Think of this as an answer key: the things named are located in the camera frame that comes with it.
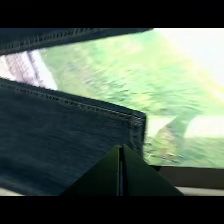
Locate dark jeans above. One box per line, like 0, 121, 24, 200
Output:
0, 27, 154, 197

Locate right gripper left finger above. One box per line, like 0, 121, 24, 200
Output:
60, 143, 122, 197

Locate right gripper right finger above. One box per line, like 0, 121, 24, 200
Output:
121, 143, 185, 197

